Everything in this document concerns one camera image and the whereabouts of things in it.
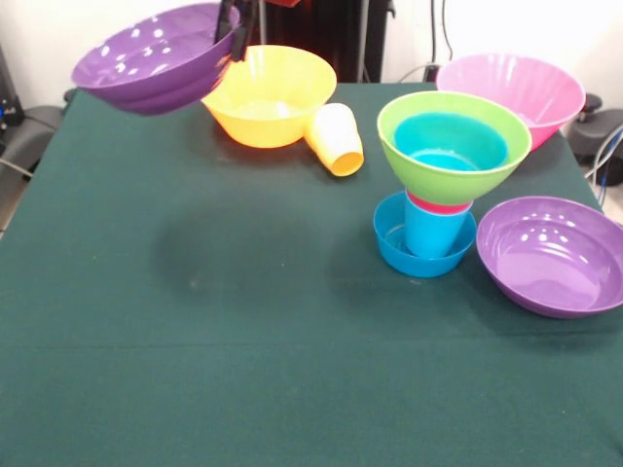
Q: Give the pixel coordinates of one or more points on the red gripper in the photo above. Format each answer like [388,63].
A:
[284,2]

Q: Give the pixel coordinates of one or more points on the orange bowl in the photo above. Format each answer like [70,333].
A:
[272,126]

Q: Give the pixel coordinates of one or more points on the purple bowl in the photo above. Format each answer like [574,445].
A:
[146,92]
[550,272]

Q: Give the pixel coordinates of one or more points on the orange cup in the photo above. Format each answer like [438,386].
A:
[336,146]

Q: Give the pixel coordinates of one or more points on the blue bowl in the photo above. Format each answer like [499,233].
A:
[438,136]
[423,267]

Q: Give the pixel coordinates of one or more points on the green bowl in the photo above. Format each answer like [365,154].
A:
[448,187]

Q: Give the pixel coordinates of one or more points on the red cup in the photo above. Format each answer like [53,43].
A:
[438,208]

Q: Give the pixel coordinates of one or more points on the blue cup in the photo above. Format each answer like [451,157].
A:
[433,236]

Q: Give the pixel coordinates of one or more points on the pink bowl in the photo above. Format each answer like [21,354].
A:
[535,97]

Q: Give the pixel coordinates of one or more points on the black computer tower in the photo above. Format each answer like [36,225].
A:
[10,97]

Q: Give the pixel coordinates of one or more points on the dark green tablecloth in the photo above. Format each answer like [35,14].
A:
[194,389]

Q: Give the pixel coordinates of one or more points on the black knobbed device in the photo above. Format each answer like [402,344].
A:
[608,131]

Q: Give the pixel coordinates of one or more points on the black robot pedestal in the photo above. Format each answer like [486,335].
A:
[316,29]

